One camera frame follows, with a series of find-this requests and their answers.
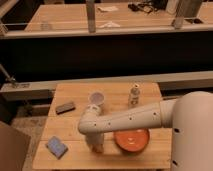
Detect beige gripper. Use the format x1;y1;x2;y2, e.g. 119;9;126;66
86;133;104;150

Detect orange pepper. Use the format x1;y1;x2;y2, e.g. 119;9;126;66
92;144;104;153

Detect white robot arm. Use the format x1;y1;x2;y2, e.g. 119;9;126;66
78;91;213;171

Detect orange bowl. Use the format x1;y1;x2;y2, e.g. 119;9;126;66
114;129;150;152

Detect blue sponge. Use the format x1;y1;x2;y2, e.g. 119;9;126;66
46;136;68;159

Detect clear plastic cup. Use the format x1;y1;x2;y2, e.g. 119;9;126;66
88;92;105;107

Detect dark rectangular block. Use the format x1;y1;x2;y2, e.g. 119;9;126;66
55;102;75;115

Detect grey vertical post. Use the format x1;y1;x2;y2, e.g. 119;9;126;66
86;0;96;33

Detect black cables on far table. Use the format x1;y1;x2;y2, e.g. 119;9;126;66
127;0;161;14

